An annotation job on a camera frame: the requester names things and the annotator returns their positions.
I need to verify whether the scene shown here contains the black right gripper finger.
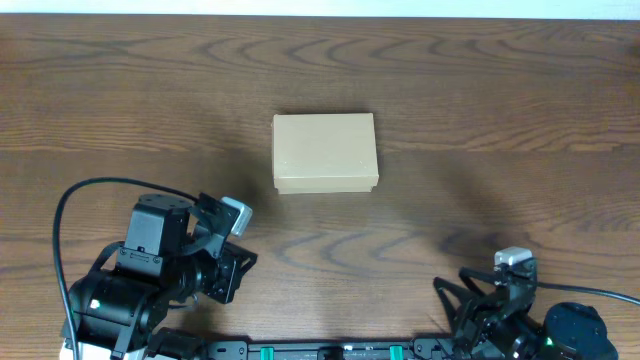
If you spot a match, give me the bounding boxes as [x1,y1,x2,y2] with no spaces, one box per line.
[433,277,475,320]
[459,267,499,295]

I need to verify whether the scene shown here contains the cardboard box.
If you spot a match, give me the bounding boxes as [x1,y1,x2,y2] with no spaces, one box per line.
[272,113,379,195]

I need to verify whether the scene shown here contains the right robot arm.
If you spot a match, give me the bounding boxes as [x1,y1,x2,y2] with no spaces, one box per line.
[433,261,619,360]

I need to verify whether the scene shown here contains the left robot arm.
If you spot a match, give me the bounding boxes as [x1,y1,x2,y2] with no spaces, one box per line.
[61,194,257,359]

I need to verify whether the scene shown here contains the black mounting rail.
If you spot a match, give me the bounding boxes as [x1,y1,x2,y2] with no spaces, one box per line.
[149,327,501,360]

